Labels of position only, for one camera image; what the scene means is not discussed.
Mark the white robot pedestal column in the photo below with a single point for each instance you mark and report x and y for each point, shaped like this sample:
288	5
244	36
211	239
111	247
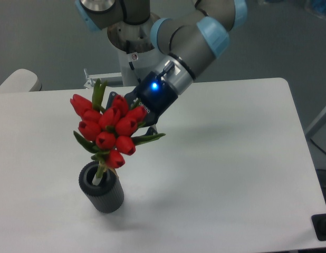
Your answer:
137	56

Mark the white metal base frame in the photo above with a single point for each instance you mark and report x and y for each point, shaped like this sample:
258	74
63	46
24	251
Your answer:
113	79

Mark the white chair armrest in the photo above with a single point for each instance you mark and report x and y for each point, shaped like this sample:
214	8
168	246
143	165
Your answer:
22	80

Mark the red tulip bouquet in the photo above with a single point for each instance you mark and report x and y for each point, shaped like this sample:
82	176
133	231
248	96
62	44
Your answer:
108	133

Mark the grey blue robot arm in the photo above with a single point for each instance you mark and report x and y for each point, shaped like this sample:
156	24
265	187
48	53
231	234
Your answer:
190	43

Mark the blue items top right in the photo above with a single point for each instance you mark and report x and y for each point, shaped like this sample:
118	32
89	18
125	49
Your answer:
316	8

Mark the black device at table edge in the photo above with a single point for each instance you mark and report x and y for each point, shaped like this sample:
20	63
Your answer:
319	224

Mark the white furniture at right edge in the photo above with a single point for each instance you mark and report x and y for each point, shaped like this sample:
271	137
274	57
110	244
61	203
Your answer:
318	122

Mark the dark grey ribbed vase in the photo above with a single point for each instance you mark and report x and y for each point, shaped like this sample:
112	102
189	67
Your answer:
108	195

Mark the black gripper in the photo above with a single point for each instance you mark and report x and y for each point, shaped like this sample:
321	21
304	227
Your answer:
156	97

